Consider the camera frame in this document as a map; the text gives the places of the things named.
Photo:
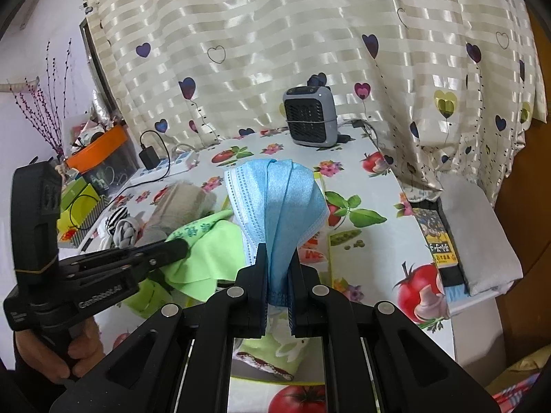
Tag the fruit print tablecloth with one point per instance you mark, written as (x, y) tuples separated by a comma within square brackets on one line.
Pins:
[(374, 232)]

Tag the red striped cloth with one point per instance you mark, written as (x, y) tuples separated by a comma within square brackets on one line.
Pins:
[(512, 398)]

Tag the clear container with orange lid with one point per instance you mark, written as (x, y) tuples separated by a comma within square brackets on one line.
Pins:
[(97, 148)]

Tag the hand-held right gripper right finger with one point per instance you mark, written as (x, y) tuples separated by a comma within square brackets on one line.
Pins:
[(301, 301)]

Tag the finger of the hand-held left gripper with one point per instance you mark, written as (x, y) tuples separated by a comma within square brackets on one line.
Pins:
[(129, 273), (172, 249)]

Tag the yellow and black book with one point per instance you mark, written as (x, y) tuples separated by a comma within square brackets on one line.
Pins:
[(439, 245)]

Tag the silver foil wrap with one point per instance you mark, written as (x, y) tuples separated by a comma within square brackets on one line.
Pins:
[(101, 109)]

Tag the grey desktop heater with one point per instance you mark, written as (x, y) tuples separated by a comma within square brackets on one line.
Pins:
[(310, 116)]

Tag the blue face mask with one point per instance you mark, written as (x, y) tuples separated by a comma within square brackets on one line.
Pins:
[(284, 206)]

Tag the heart print curtain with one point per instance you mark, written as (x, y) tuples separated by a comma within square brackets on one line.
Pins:
[(280, 30)]

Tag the wooden cabinet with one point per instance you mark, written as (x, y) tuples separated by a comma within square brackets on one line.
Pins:
[(533, 223)]

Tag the person's left hand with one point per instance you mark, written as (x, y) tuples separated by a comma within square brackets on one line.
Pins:
[(86, 344)]

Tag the white wall rail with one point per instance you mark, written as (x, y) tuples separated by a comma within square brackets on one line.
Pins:
[(21, 84)]

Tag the green gift box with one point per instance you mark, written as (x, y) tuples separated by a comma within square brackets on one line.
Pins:
[(77, 200)]

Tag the purple decorative branches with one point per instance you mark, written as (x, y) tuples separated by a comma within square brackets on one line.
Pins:
[(47, 129)]

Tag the green towel with floral edge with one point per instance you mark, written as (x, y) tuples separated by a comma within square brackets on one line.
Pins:
[(267, 348)]

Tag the white power strip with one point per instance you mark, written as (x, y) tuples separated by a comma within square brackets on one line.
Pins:
[(172, 165)]

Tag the grey folded cloth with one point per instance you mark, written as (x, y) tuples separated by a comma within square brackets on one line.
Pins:
[(473, 232)]

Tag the white knotted sock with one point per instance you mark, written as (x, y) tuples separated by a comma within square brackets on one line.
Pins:
[(127, 230)]

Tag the black and white striped sock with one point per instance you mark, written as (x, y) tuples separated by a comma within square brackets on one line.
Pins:
[(114, 217)]

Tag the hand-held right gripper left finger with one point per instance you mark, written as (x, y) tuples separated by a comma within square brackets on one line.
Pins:
[(254, 292)]

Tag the light green cloth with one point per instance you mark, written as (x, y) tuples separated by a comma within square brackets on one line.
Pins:
[(206, 262)]

